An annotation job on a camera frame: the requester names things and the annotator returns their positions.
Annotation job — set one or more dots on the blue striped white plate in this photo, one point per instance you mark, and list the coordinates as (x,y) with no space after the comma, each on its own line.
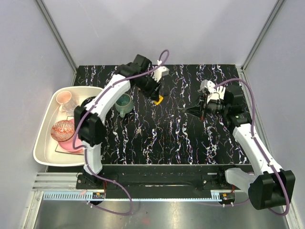
(219,92)

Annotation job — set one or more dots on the cream plastic tray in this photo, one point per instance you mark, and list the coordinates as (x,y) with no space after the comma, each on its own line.
(46,150)

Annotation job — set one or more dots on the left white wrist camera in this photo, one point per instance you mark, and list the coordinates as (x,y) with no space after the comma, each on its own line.
(160,72)

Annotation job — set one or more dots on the clear drinking glass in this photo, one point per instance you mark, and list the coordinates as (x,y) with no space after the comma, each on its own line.
(68,107)

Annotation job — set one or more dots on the green ceramic mug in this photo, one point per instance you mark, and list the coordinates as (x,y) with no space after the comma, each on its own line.
(124,105)

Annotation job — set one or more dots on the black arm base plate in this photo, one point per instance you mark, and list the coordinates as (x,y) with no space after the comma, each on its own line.
(157,181)

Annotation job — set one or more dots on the silver key bunch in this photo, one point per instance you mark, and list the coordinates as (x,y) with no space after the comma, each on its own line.
(138,131)

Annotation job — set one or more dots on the yellow padlock black shackle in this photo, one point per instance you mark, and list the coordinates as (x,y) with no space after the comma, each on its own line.
(159,101)

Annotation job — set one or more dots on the black bowl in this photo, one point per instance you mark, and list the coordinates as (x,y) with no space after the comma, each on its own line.
(87,101)

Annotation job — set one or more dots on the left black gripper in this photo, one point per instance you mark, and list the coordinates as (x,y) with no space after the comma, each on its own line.
(153,94)

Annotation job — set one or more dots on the pink plate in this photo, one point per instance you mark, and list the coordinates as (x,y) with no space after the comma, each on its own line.
(67,147)

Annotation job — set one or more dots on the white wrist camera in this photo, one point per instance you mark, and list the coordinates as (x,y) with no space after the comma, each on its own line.
(208,87)
(160,72)

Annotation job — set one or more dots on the red patterned bowl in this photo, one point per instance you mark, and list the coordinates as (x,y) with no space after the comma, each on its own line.
(62,131)

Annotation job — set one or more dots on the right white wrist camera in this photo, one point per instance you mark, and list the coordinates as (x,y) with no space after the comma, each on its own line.
(208,87)

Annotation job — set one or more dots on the pink plastic cup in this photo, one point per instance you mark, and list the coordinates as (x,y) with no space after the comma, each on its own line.
(63,97)

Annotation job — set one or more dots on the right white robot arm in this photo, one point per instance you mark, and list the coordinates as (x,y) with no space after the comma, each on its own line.
(270,185)

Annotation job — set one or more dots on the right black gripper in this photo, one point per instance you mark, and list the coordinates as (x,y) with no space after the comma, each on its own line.
(196,110)

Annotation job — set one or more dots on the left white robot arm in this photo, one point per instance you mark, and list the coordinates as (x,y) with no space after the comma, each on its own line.
(89,119)

